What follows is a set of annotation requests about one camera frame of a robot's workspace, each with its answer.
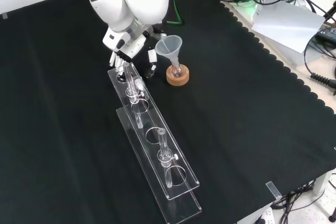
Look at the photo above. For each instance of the black power adapter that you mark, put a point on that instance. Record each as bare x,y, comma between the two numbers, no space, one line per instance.
328,34

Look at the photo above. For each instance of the white power strip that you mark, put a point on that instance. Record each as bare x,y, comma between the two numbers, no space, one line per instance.
266,216

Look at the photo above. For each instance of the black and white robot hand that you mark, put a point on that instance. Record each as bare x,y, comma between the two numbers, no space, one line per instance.
114,40

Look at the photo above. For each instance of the black tripod leg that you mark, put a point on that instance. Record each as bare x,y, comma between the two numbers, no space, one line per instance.
331,9

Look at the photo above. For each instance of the pale board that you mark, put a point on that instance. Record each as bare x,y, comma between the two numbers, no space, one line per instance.
286,24

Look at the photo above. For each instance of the grey tape piece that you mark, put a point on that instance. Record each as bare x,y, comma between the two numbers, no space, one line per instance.
5,15

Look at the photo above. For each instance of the clear round-bottom glass flask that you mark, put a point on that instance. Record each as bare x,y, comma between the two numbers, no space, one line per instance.
176,72

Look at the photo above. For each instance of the clear acrylic funnel stand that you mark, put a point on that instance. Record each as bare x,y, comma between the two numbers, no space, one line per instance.
181,208

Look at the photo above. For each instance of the clear plastic cloth clip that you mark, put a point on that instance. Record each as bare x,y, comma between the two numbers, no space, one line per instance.
273,190

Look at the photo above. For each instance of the white table leg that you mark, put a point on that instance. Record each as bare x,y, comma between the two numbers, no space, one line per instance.
324,182

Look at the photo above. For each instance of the black table cloth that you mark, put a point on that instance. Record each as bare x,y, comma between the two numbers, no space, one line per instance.
249,119

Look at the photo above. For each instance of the small clear weighing funnel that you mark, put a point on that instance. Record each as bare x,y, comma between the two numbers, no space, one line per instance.
139,84

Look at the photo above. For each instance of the translucent white plastic funnel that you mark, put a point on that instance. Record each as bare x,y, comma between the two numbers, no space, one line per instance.
168,48

